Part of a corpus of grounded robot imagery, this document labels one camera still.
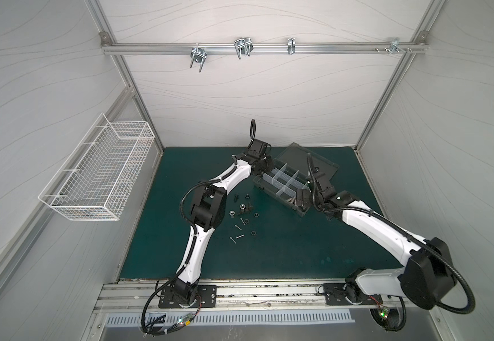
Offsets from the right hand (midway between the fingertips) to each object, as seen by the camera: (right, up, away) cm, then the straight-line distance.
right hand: (313, 188), depth 85 cm
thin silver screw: (-34, -21, +1) cm, 40 cm away
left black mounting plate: (-41, -38, -12) cm, 57 cm away
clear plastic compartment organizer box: (-7, +5, +17) cm, 19 cm away
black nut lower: (-24, -19, +3) cm, 31 cm away
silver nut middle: (-34, -12, +8) cm, 37 cm away
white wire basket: (-76, +4, -17) cm, 78 cm away
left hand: (-13, +11, +14) cm, 21 cm away
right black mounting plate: (+5, -36, -12) cm, 39 cm away
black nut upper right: (-27, -6, +15) cm, 32 cm away
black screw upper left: (-33, -6, +15) cm, 37 cm away
